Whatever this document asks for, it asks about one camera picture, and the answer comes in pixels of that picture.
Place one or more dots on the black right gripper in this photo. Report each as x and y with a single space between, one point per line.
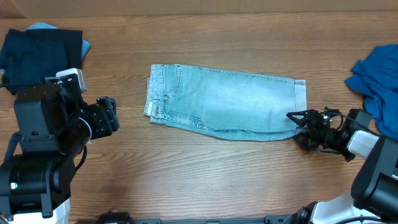
313 125

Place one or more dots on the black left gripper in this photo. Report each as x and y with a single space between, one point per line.
109 112

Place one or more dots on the light blue denim shorts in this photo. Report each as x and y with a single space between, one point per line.
224 104

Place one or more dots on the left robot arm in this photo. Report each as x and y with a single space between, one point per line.
55 127

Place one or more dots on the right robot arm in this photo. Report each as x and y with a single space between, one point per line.
373 195

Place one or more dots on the folded light blue garment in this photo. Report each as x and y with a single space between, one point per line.
84 46

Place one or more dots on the crumpled blue t-shirt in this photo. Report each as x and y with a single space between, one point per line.
376 78

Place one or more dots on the folded dark navy garment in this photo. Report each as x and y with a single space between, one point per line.
37 59

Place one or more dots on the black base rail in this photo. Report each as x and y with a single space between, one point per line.
125 218

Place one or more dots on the brown cardboard wall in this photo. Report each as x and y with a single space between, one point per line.
15 9

